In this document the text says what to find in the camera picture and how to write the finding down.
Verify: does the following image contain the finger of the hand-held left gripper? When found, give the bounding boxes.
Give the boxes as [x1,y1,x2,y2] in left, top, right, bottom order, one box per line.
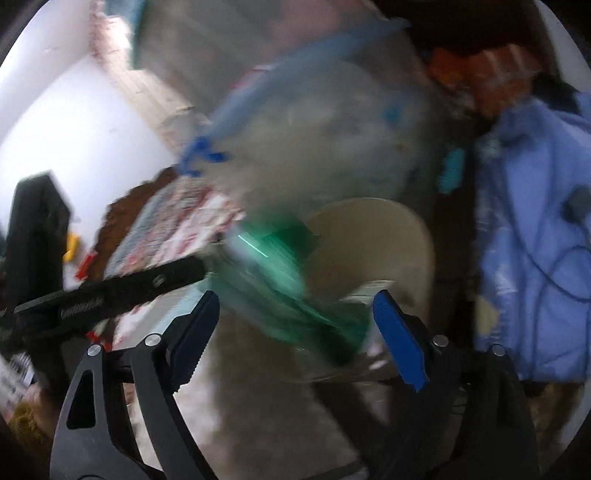
[0,255,207,354]

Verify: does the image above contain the light blue jacket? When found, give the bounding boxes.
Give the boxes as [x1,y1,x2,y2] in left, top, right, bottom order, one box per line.
[473,88,591,384]

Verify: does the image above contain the dark cable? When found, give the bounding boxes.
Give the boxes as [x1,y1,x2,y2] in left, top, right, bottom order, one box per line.
[517,185,591,301]

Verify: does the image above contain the orange snack packet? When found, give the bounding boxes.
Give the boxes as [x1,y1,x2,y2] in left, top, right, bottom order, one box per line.
[427,44,541,116]

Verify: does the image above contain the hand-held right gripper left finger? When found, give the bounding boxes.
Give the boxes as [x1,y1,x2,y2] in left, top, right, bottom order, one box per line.
[50,290,221,480]

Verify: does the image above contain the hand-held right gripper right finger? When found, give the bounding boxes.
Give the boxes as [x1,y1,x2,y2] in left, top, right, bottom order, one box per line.
[360,290,542,480]

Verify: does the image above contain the beige paper bowl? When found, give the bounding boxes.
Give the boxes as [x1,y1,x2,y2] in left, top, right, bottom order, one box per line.
[302,198,437,384]

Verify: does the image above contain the small teal object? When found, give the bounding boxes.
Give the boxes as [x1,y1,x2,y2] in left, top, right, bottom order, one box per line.
[438,148,466,195]

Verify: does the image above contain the green plastic bottle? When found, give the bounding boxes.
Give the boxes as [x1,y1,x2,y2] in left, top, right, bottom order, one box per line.
[203,222,370,370]

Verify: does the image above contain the floral bed sheet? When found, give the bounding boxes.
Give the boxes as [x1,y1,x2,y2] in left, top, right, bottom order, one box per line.
[99,168,245,278]

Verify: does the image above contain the clear bag with blue drawstring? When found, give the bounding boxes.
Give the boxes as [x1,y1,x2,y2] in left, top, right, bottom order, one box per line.
[134,0,444,241]

